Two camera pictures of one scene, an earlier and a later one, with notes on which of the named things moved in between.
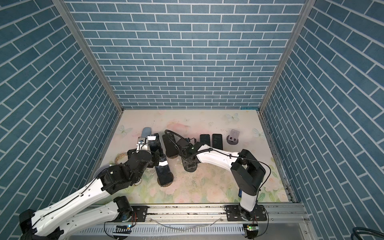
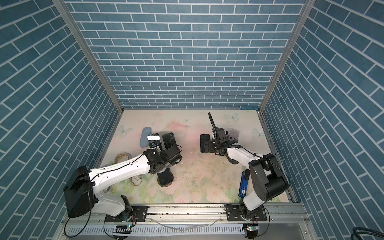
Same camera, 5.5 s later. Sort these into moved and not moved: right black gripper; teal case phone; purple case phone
Moved: right black gripper
Not moved: teal case phone; purple case phone
